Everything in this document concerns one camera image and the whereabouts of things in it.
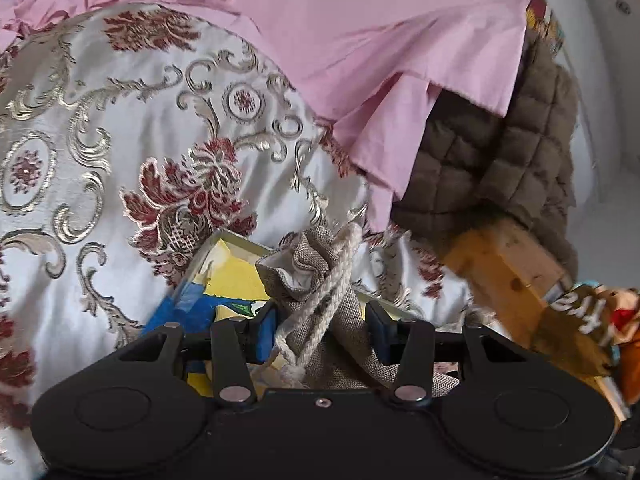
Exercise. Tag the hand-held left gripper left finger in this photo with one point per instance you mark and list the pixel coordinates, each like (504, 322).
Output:
(267, 332)

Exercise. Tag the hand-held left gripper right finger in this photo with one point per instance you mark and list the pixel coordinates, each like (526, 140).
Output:
(377, 332)

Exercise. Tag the metal tray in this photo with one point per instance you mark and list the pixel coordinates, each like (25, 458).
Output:
(245, 241)

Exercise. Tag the yellow blue towel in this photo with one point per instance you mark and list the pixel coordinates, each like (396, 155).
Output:
(235, 275)

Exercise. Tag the brown quilted blanket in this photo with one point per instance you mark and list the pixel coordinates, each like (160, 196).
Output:
(475, 170)

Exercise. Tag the floral satin blanket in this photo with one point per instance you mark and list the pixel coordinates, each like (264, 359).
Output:
(75, 285)

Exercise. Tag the colourful clothes pile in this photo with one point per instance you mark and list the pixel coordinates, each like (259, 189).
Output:
(627, 320)

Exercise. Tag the pink bedsheet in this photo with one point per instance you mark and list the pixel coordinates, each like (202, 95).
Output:
(350, 35)

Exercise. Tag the yellow red patterned cloth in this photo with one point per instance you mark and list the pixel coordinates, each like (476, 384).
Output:
(542, 15)

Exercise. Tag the wooden bed frame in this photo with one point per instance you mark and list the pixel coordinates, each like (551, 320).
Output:
(505, 265)

